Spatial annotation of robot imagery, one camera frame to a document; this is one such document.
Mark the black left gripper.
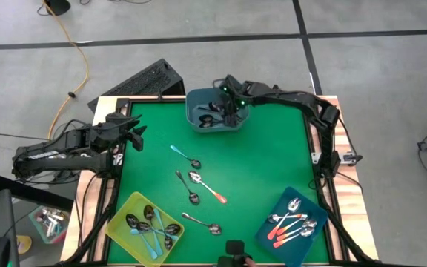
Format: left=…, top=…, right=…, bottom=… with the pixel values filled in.
left=113, top=113, right=148, bottom=153

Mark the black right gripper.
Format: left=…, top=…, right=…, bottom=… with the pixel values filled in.
left=219, top=82, right=248, bottom=129

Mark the grey-blue plastic bin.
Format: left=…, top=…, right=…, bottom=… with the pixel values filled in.
left=185, top=88, right=251, bottom=134

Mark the green table mat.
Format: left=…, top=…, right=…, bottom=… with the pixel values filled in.
left=107, top=100, right=331, bottom=265

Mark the black perforated computer case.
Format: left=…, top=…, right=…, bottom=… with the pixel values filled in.
left=87, top=58, right=185, bottom=112

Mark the yellow-green plastic tray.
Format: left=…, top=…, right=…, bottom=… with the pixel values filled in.
left=105, top=191, right=185, bottom=267

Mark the black desk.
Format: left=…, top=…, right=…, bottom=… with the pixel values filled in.
left=0, top=173, right=74, bottom=212

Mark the teal bin with small items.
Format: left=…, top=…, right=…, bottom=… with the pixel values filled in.
left=27, top=205, right=70, bottom=245

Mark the grey usb hub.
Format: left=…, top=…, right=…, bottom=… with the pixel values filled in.
left=341, top=152, right=363, bottom=166

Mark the black handheld device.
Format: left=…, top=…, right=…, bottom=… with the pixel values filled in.
left=216, top=254, right=254, bottom=267

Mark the blue plastic tray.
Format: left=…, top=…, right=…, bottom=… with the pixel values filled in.
left=254, top=186, right=329, bottom=267

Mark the black round stand base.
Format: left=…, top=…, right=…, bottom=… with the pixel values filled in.
left=44, top=0, right=72, bottom=16

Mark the yellow tape roll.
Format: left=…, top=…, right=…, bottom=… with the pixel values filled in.
left=16, top=234, right=33, bottom=255

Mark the yellow power cable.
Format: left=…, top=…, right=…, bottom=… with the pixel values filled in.
left=42, top=0, right=90, bottom=140

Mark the small black camera box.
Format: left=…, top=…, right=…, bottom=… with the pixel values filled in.
left=225, top=240, right=245, bottom=256

